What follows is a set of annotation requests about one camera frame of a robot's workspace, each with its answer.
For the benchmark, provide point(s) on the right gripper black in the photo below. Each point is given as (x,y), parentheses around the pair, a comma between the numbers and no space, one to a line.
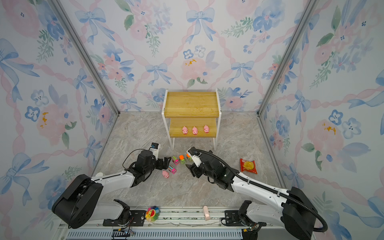
(194,170)

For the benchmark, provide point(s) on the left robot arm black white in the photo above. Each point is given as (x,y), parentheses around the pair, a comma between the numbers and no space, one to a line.
(79,203)

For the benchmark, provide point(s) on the pink teal toy truck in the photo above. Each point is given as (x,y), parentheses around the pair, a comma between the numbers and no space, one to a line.
(172,169)

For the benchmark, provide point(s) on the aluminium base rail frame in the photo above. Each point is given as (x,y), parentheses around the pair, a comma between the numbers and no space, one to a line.
(175,223)

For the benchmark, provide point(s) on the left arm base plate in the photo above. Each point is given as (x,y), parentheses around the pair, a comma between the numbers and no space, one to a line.
(133,218)

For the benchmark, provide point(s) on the pink eraser block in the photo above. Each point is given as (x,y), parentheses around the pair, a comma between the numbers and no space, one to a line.
(206,213)

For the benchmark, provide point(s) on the pink pig toy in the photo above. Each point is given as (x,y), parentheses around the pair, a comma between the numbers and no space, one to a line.
(195,131)
(185,130)
(206,129)
(165,174)

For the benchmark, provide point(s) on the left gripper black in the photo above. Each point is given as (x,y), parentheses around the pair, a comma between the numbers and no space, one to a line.
(166,162)

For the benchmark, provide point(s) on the white wood two-tier shelf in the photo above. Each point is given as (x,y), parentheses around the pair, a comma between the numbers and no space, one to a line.
(191,109)

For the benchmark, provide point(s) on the rainbow flower plush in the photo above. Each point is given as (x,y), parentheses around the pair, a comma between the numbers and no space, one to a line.
(152,214)

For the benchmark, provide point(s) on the orange green toy truck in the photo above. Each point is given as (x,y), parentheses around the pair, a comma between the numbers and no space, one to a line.
(182,159)

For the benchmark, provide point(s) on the pink green toy truck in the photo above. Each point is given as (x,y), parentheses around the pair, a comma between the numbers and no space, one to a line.
(175,160)

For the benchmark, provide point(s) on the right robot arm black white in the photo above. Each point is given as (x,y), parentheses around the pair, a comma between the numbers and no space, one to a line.
(290,209)

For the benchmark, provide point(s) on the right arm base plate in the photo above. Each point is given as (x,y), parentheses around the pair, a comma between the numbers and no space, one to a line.
(232,218)

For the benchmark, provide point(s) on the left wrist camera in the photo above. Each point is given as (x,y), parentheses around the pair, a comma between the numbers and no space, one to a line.
(155,147)

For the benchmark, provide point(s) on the red snack bag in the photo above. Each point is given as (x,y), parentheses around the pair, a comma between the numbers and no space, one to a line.
(248,166)

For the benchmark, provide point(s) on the orange yellow toy truck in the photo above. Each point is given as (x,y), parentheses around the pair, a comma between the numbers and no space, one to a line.
(189,157)

